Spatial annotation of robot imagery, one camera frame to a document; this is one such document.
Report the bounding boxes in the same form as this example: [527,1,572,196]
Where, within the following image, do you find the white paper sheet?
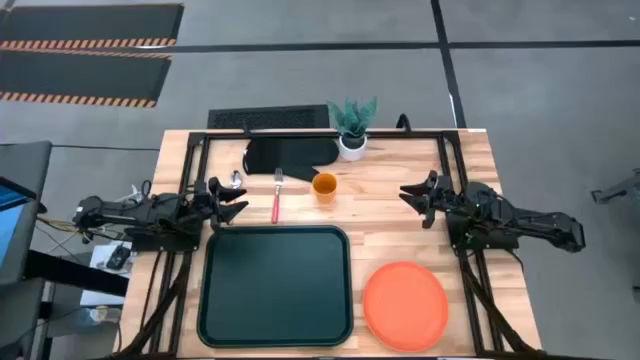
[78,241,135,307]

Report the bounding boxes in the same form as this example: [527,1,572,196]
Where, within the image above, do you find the computer monitor with blue screen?
[0,177,49,287]

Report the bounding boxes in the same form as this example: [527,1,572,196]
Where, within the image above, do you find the orange plastic plate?
[362,261,450,353]

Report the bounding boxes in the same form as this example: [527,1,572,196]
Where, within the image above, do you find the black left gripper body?
[192,178,224,232]

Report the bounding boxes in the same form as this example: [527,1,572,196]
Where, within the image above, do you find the fork with red handle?
[270,167,285,225]

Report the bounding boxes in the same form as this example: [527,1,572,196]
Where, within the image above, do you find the grey chair base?
[591,168,640,206]

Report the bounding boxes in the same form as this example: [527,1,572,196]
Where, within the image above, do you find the snake plant in white pot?
[326,96,379,162]

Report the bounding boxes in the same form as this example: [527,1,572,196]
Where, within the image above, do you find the black keyboard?
[207,104,331,130]

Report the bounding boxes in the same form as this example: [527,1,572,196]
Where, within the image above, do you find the black aluminium table frame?
[112,127,544,360]

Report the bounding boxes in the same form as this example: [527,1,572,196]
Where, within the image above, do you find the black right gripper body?
[421,174,456,230]

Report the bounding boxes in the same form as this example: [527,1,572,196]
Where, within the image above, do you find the dark green plastic tray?
[196,224,355,349]

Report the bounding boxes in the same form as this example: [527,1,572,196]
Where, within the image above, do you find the orange-yellow plastic cup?
[311,172,339,205]

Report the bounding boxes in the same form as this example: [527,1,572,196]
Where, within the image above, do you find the black hazard-striped floor mat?
[0,49,174,109]
[0,3,185,51]

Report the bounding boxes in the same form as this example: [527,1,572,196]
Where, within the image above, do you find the black oven mitt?
[242,136,340,183]

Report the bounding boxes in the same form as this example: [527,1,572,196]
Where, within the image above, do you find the small black handheld device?
[106,243,132,272]

